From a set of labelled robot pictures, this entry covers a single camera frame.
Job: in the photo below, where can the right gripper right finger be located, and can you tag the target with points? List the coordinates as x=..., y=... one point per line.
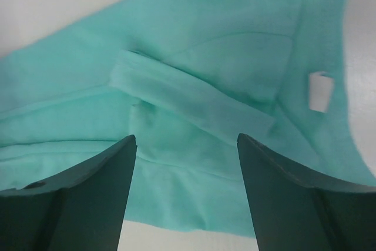
x=294, y=207

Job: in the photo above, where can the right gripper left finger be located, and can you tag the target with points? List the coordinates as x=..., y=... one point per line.
x=81, y=208

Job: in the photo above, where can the teal t shirt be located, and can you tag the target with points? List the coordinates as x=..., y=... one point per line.
x=185, y=77

